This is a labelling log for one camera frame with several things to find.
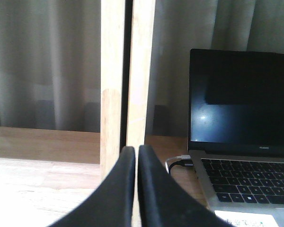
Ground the white label right sticker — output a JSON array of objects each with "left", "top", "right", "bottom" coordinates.
[{"left": 214, "top": 210, "right": 278, "bottom": 227}]

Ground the silver laptop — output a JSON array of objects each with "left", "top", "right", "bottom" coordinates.
[{"left": 187, "top": 49, "right": 284, "bottom": 227}]

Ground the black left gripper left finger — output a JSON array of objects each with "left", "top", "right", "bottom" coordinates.
[{"left": 51, "top": 147, "right": 135, "bottom": 227}]

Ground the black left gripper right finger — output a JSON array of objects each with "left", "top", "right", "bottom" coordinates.
[{"left": 138, "top": 145, "right": 230, "bottom": 227}]

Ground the grey curtain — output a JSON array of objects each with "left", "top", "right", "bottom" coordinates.
[{"left": 0, "top": 0, "right": 284, "bottom": 136}]

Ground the white cable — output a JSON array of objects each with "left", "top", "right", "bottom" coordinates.
[{"left": 164, "top": 154, "right": 191, "bottom": 175}]

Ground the black cable left of laptop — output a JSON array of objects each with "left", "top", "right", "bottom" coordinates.
[{"left": 168, "top": 160, "right": 194, "bottom": 175}]

